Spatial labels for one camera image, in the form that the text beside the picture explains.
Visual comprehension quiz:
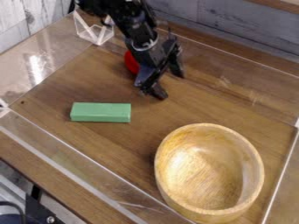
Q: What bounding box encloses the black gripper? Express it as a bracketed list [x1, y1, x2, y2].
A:
[127, 38, 184, 100]

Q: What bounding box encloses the red plush strawberry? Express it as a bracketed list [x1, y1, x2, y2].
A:
[124, 51, 139, 75]

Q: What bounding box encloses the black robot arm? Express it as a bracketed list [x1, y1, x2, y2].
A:
[77, 0, 184, 100]

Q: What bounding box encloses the green rectangular block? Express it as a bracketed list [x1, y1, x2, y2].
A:
[69, 102, 131, 123]

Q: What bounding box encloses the wooden bowl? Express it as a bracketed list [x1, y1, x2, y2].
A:
[153, 123, 266, 224]

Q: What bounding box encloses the clear acrylic corner bracket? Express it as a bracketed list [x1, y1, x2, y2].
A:
[72, 11, 115, 46]

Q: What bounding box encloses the clear acrylic tray wall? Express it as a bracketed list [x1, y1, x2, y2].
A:
[0, 17, 299, 224]

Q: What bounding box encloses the black clamp bracket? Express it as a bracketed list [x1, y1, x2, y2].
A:
[24, 185, 65, 224]

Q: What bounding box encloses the black cable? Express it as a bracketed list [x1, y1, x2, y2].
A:
[0, 200, 28, 224]

